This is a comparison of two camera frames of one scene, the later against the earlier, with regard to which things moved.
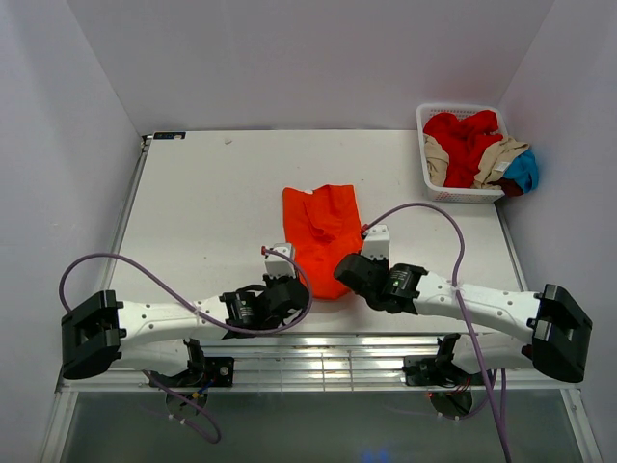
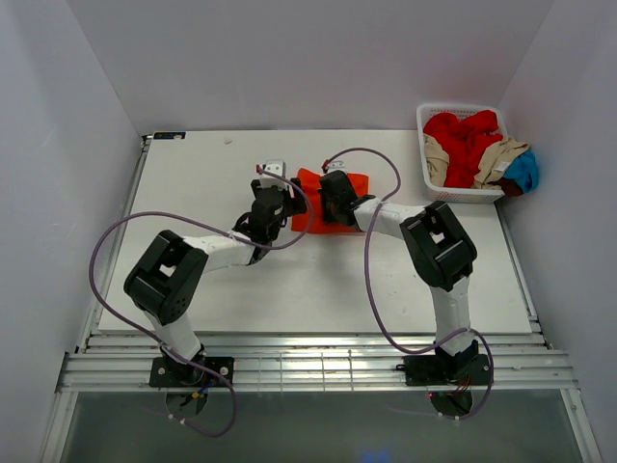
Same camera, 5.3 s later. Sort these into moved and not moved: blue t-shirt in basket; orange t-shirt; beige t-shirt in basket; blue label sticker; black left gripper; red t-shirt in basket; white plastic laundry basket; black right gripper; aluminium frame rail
Moved: black right gripper; orange t-shirt; black left gripper
Not moved: aluminium frame rail; blue label sticker; red t-shirt in basket; white plastic laundry basket; beige t-shirt in basket; blue t-shirt in basket
